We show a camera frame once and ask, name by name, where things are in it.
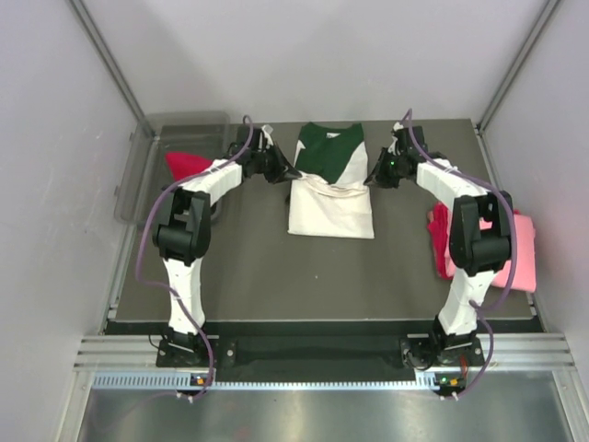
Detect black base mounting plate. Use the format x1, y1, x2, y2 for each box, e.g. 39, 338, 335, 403
156, 320, 483, 372

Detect aluminium frame post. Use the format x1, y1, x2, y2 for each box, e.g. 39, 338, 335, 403
65, 0, 154, 136
475, 0, 562, 137

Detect clear grey plastic bin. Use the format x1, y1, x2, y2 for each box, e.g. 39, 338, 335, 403
114, 110, 230, 227

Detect crimson red t-shirt in bin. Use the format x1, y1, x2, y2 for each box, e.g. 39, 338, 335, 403
165, 152, 213, 181

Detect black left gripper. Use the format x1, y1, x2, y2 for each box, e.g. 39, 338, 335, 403
250, 141, 300, 184

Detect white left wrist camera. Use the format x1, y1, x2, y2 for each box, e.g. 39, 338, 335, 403
250, 124, 275, 151

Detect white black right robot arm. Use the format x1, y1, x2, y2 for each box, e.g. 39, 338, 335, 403
364, 123, 514, 365

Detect right aluminium frame post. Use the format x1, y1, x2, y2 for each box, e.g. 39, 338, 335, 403
475, 0, 562, 137

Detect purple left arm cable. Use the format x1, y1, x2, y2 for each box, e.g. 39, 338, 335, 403
133, 114, 257, 406

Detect grey slotted cable duct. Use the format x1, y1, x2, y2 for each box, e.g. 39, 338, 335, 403
91, 367, 466, 392

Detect white and green t-shirt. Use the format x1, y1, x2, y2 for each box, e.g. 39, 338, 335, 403
287, 122, 375, 239

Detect left aluminium frame post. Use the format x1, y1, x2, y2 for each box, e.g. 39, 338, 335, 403
65, 0, 154, 136

